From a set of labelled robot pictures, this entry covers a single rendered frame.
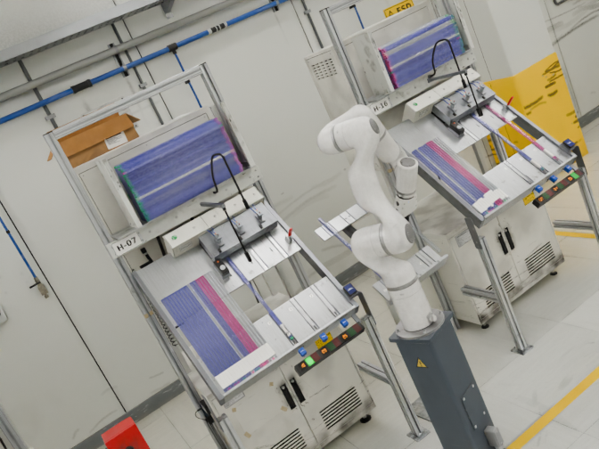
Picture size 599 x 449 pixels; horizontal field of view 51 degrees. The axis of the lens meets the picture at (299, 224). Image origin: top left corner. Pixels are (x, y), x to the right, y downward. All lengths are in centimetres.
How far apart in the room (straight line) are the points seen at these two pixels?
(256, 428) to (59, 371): 179
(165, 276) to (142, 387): 182
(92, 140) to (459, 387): 194
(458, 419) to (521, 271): 141
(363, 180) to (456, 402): 89
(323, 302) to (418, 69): 140
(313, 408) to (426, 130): 153
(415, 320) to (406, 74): 151
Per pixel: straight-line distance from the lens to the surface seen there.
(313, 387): 306
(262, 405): 297
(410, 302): 230
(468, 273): 346
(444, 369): 239
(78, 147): 308
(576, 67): 661
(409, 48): 343
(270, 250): 284
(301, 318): 267
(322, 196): 480
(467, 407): 251
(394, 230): 218
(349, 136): 217
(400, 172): 254
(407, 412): 300
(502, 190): 323
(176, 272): 282
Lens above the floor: 180
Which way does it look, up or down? 15 degrees down
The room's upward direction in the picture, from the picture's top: 25 degrees counter-clockwise
